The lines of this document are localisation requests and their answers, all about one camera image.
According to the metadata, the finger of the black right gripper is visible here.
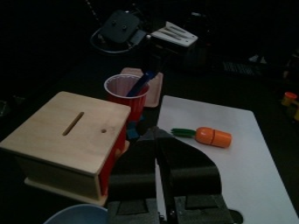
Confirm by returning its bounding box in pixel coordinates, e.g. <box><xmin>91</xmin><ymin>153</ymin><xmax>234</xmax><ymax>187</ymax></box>
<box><xmin>143</xmin><ymin>52</ymin><xmax>171</xmax><ymax>77</ymax></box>

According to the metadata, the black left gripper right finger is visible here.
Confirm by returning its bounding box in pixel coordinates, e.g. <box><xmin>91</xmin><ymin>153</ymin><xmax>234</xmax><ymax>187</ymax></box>
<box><xmin>155</xmin><ymin>134</ymin><xmax>237</xmax><ymax>224</ymax></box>

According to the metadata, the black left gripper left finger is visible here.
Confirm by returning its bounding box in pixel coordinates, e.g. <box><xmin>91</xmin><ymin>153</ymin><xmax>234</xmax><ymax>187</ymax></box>
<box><xmin>106</xmin><ymin>127</ymin><xmax>162</xmax><ymax>224</ymax></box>

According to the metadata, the light wooden board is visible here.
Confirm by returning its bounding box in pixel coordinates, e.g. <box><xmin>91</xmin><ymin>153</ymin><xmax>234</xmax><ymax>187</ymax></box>
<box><xmin>119</xmin><ymin>66</ymin><xmax>165</xmax><ymax>109</ymax></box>

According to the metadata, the red plastic cup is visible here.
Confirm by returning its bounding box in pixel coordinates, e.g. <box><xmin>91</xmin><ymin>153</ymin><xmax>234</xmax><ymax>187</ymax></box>
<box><xmin>103</xmin><ymin>73</ymin><xmax>151</xmax><ymax>123</ymax></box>

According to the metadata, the white cutting board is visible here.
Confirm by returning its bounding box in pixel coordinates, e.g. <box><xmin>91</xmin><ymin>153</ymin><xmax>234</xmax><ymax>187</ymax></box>
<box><xmin>154</xmin><ymin>94</ymin><xmax>299</xmax><ymax>224</ymax></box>

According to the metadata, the small blue toy block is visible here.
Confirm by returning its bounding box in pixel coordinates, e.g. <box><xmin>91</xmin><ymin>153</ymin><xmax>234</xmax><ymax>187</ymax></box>
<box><xmin>126</xmin><ymin>115</ymin><xmax>147</xmax><ymax>140</ymax></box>

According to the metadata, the orange toy carrot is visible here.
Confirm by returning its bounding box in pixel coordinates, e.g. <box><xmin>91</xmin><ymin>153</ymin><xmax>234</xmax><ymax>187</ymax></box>
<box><xmin>171</xmin><ymin>126</ymin><xmax>234</xmax><ymax>149</ymax></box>

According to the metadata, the pale blue bowl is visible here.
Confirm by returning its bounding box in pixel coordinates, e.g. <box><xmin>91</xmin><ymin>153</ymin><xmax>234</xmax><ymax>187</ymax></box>
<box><xmin>42</xmin><ymin>203</ymin><xmax>110</xmax><ymax>224</ymax></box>

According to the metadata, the wooden box with red front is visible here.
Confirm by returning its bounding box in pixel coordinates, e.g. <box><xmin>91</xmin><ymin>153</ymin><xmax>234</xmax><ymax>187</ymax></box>
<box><xmin>0</xmin><ymin>90</ymin><xmax>133</xmax><ymax>207</ymax></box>

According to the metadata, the yellow orange toy bottle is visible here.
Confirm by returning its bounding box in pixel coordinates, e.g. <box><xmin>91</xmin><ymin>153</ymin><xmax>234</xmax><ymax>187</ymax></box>
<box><xmin>281</xmin><ymin>91</ymin><xmax>299</xmax><ymax>123</ymax></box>

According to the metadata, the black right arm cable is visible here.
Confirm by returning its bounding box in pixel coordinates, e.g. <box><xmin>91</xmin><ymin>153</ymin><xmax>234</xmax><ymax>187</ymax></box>
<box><xmin>89</xmin><ymin>27</ymin><xmax>137</xmax><ymax>55</ymax></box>

